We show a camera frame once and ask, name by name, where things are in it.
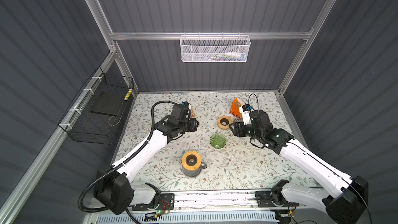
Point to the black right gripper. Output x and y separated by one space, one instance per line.
237 129

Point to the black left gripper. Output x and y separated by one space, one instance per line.
193 127

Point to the clear grey glass pitcher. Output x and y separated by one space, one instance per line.
193 171

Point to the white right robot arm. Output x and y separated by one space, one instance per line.
343 198

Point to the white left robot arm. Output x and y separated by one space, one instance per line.
114 188

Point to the orange coffee filter box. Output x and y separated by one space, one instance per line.
235 106

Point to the green glass dripper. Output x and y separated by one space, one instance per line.
218 141

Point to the orange glass pitcher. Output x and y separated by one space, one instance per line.
192 115

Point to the yellow marker in basket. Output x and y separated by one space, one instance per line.
128 94

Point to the black pad in basket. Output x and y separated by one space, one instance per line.
109 104

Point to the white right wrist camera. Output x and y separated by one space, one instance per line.
245 113

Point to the black wire basket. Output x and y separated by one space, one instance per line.
83 126

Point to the white wire mesh basket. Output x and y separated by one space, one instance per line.
214 48

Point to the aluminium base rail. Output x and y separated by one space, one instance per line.
215 207

